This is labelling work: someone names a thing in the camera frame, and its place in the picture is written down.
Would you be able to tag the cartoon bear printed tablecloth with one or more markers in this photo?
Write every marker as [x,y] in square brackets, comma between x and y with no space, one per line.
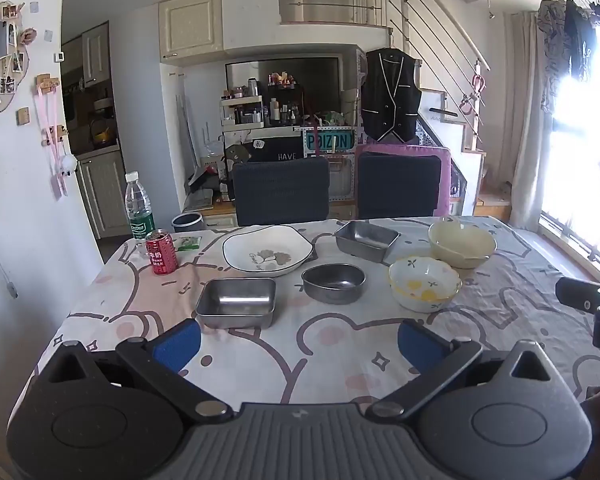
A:
[330,340]

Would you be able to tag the white shelf organizer with bottles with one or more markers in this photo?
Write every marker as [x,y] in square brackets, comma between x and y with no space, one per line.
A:
[242,115]

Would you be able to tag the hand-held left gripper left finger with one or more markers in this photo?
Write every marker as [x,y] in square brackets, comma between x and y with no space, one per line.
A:
[177,342]

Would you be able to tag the clear plastic water bottle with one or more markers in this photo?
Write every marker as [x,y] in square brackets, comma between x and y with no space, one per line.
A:
[140,210]

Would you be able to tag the grey trash bin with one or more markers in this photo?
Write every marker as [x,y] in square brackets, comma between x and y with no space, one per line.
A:
[186,222]

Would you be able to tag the cream bowl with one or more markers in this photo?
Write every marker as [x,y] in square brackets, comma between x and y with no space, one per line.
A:
[460,242]

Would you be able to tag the black letter board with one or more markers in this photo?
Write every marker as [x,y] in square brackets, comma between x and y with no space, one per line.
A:
[280,152]

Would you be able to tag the red drink can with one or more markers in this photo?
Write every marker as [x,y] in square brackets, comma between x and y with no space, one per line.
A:
[160,255]

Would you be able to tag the black window guard rail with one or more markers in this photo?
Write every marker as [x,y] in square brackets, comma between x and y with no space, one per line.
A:
[575,247]

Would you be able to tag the teal sign plate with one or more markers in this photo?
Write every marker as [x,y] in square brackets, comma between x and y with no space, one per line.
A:
[330,141]

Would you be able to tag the hanging clothes on rack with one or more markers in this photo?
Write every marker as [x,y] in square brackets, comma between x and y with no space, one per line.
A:
[575,35]

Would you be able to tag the square steel tray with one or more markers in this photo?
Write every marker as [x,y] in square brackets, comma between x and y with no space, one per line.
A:
[365,240]
[235,305]

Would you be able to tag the small green packet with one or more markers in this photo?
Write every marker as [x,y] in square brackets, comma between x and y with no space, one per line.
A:
[187,244]

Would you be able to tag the scalloped yellow-rimmed lemon bowl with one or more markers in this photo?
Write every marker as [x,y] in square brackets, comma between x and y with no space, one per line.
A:
[422,285]

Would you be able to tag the cream wall cabinet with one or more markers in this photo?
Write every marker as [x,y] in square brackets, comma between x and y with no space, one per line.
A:
[190,25]

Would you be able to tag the round steel bowl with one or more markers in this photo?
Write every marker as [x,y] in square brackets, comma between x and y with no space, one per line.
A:
[332,285]

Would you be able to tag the beige curtain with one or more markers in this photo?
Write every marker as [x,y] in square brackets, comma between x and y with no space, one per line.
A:
[525,135]

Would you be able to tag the cream kitchen base cabinet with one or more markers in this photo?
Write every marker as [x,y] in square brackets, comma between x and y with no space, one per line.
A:
[102,190]

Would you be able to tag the photo collage board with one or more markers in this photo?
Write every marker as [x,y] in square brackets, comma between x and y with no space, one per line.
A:
[0,60]

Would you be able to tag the white wooden staircase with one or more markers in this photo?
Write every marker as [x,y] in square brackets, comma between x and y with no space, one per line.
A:
[450,135]

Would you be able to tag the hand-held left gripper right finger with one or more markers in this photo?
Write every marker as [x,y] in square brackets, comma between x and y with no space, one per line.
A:
[420,342]

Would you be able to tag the black vest with white trim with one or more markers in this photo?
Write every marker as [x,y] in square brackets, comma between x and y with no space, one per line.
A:
[390,95]

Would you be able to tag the white plate with flower print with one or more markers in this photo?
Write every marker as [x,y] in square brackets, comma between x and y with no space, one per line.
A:
[267,255]

